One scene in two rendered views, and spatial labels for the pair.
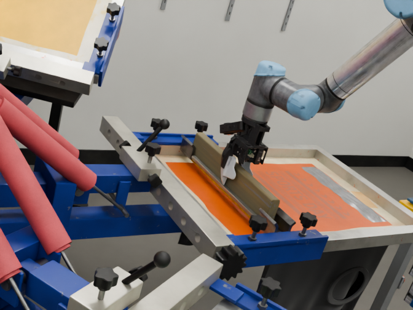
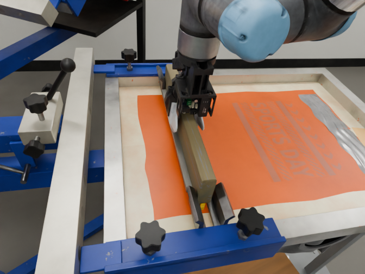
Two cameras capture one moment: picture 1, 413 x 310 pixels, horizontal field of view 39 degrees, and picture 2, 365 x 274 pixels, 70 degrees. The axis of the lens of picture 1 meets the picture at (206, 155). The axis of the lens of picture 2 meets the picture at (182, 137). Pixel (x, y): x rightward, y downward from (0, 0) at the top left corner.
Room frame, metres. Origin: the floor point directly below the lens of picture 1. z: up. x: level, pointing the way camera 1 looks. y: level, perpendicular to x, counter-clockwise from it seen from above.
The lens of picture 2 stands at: (1.06, -0.24, 1.43)
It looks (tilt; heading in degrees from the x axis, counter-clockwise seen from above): 44 degrees down; 20
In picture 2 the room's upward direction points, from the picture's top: 8 degrees clockwise
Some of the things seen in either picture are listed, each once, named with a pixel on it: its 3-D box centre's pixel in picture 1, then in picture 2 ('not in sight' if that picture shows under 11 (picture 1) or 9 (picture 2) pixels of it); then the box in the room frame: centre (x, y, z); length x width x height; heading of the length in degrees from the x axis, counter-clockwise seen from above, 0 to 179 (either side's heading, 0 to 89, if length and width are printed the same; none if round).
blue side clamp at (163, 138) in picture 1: (174, 146); (155, 76); (1.71, 0.11, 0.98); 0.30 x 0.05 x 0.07; 127
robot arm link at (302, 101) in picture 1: (298, 99); (251, 19); (1.44, -0.19, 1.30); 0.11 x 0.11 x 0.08; 49
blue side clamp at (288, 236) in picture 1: (274, 246); (195, 249); (1.27, -0.23, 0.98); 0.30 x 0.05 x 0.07; 127
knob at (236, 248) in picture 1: (225, 258); not in sight; (1.08, -0.10, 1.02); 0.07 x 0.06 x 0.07; 127
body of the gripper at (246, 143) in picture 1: (249, 139); (194, 82); (1.49, -0.10, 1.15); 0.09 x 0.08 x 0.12; 37
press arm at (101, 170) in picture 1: (115, 178); (19, 134); (1.30, 0.20, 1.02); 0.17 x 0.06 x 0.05; 127
